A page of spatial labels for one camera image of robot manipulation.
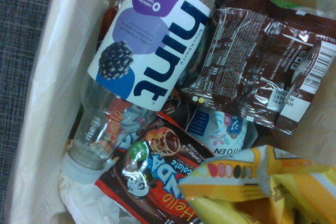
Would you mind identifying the white trash bin with wrappers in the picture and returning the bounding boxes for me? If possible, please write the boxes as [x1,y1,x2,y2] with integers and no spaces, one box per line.
[10,0,336,224]

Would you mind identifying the brown snack wrapper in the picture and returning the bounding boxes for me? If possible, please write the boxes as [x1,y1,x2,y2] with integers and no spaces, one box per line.
[180,0,336,136]

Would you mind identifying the red meiji snack wrapper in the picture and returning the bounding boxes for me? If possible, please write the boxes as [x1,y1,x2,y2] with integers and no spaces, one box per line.
[103,97,158,155]

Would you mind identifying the white blue floral packet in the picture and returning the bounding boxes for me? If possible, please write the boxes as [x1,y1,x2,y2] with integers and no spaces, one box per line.
[185,105,254,157]

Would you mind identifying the white crumpled tissue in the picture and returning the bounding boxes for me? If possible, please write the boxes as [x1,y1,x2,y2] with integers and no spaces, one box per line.
[59,174,137,224]

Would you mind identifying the hint blackberry water bottle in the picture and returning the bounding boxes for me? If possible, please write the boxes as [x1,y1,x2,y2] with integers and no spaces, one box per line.
[61,0,211,184]

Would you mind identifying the yellow chip bag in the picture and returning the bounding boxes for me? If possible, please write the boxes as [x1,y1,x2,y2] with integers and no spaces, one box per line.
[177,144,336,224]

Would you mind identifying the Hello Panda chocolate wrapper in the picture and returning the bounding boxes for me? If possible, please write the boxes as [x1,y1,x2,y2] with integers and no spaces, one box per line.
[94,115,216,224]

